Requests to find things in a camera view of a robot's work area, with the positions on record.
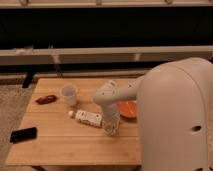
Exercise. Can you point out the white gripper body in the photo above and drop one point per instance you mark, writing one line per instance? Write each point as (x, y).
(110, 120)

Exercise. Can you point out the white sponge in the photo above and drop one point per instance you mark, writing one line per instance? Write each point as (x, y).
(110, 129)

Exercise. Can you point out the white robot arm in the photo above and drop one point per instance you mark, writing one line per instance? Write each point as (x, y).
(173, 103)

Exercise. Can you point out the white bottle lying down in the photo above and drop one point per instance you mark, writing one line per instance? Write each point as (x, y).
(85, 117)

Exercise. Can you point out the orange bowl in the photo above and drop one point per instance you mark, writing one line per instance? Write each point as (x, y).
(128, 109)

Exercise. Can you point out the wooden table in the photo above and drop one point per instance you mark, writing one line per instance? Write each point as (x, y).
(62, 141)

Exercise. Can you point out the translucent plastic cup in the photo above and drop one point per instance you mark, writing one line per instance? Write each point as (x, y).
(69, 93)

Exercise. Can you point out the red snack bar wrapper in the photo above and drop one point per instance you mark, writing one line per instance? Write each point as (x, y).
(46, 99)

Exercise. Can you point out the black rectangular device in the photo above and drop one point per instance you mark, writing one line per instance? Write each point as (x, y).
(23, 135)

